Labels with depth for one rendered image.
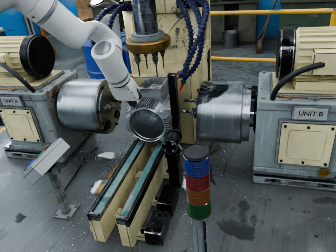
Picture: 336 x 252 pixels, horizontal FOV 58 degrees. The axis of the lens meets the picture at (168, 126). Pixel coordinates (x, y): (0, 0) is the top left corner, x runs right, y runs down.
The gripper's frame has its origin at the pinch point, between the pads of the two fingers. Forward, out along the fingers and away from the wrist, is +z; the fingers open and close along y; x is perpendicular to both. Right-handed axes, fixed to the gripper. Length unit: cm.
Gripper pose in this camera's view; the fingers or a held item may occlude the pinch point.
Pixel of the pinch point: (132, 103)
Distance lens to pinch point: 125.5
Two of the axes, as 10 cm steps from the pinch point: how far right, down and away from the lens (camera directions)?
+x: 1.8, -8.7, 4.6
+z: 2.1, 5.0, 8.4
